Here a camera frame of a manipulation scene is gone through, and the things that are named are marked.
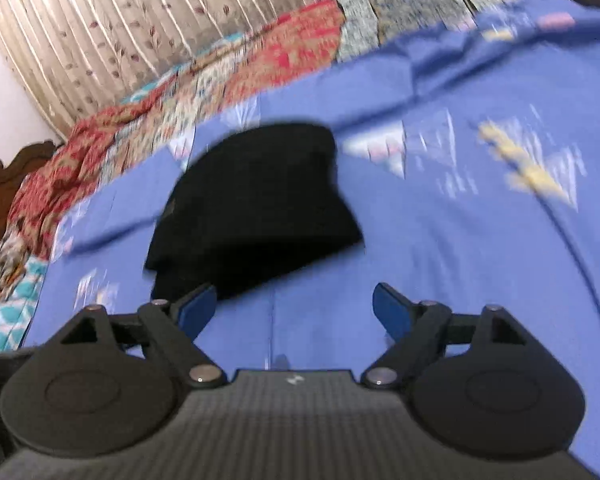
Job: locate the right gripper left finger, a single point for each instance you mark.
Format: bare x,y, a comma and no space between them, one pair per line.
105,382

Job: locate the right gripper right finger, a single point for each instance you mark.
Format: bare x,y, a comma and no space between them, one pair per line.
479,383

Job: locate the black pant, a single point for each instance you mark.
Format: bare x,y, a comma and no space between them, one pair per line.
259,205

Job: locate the blue patterned bed sheet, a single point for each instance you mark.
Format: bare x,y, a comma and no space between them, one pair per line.
471,162

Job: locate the beige leaf print curtain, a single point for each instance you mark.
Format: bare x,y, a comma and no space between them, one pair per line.
77,56

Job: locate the red floral patchwork quilt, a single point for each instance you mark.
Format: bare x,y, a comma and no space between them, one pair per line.
114,139

